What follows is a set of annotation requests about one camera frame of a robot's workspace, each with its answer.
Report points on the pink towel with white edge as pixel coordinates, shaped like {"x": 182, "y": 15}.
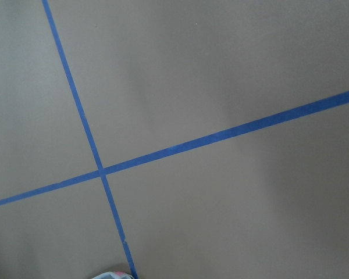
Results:
{"x": 113, "y": 275}

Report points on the blue tape line crosswise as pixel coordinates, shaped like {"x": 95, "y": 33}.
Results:
{"x": 265, "y": 122}

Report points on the blue tape line lengthwise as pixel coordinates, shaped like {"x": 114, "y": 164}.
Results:
{"x": 94, "y": 150}

